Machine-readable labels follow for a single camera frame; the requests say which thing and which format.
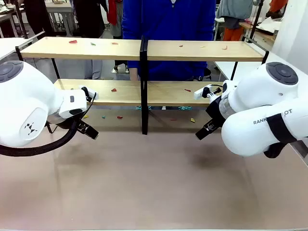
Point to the person right forearm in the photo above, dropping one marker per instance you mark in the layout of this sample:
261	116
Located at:
133	73

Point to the person in black clothes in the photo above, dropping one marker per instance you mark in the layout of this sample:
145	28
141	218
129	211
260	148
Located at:
39	16

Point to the person in red jacket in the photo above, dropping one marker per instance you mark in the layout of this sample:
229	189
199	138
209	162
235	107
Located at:
112	10

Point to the person in blue sweater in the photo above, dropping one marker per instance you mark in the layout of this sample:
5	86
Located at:
168	21

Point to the large white table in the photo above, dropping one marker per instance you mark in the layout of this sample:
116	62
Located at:
227	69

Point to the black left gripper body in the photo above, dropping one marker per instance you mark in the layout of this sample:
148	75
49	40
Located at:
60	122

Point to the large red paper scrap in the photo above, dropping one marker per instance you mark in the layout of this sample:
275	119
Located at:
73	41

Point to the wooden shelf black metal frame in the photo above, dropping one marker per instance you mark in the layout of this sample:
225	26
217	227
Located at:
204	51
84	49

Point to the person grey sweater orange trousers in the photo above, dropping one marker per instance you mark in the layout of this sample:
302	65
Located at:
232	12

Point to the curved orange paper scrap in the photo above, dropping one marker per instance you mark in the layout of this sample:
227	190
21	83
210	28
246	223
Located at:
224	47

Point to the wooden background desk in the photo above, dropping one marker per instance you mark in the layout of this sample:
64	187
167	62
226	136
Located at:
264	34

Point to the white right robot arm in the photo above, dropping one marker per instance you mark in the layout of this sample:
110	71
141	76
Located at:
252	101

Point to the black metal pole stand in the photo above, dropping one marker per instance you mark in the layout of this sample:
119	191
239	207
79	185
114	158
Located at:
21	19
256	16

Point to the white background desk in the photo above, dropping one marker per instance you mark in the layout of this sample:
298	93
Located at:
9	13
60	8

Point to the white paper sheet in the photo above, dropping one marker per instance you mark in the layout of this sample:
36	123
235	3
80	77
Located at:
269	24

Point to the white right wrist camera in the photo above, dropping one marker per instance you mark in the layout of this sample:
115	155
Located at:
201	92

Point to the person dark coat grey trousers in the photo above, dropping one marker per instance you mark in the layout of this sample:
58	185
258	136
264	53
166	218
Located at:
87	16

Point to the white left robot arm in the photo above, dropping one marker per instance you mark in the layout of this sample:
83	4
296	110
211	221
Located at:
24	96

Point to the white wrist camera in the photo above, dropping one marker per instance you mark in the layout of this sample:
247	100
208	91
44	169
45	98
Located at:
90	91
201	92

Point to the orange garment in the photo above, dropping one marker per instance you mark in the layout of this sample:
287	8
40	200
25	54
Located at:
278	5

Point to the white side table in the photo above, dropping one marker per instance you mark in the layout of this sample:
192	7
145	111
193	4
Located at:
12	45

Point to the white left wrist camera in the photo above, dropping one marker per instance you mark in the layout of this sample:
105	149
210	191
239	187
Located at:
90	91

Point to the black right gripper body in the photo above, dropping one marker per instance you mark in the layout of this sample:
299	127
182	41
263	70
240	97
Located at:
215	109

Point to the white partition panel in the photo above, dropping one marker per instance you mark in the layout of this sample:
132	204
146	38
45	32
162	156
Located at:
291	29

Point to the teal fluffy duster cloth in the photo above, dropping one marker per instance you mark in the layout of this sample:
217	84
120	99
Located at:
185	108
138	108

